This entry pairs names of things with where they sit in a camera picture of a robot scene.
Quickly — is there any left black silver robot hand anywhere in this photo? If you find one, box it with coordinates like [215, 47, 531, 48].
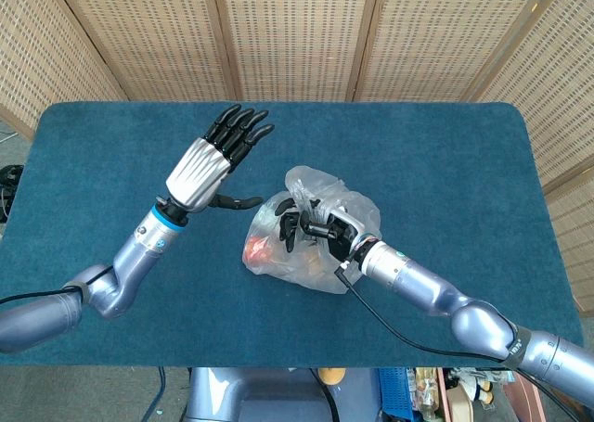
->
[165, 104, 276, 212]

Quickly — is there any clear plastic bag with food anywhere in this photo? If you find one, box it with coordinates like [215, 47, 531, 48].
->
[241, 165, 382, 295]

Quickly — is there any blue carpet table mat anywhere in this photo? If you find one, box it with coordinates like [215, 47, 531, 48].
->
[0, 100, 585, 368]

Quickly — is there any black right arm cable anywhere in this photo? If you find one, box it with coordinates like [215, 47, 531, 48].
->
[333, 262, 581, 422]

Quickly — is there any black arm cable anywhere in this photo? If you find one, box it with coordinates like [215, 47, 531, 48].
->
[0, 273, 113, 305]
[333, 262, 581, 422]

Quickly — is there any pink storage box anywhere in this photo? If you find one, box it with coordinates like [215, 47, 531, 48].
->
[435, 368, 540, 422]

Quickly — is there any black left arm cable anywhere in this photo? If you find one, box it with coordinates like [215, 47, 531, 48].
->
[0, 273, 113, 305]

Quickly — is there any white plush toy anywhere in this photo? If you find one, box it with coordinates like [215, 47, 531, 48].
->
[447, 368, 496, 404]

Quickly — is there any blue cable on floor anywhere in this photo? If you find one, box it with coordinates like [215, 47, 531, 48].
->
[140, 366, 167, 422]

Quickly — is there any black device on floor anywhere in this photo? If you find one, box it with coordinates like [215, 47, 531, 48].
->
[0, 164, 25, 197]

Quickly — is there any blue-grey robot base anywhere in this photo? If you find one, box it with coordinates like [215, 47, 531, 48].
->
[185, 366, 384, 422]

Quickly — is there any bamboo folding screen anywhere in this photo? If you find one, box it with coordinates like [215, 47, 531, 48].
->
[0, 0, 594, 316]

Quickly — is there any clear plastic bottle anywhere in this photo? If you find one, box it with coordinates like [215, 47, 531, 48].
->
[412, 367, 440, 422]

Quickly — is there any red fruit inside bag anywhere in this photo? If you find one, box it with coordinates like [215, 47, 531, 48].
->
[244, 236, 276, 266]

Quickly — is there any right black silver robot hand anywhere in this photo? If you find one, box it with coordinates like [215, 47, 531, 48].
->
[274, 198, 366, 261]

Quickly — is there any blue plastic crate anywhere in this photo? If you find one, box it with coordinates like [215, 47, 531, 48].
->
[378, 366, 418, 422]

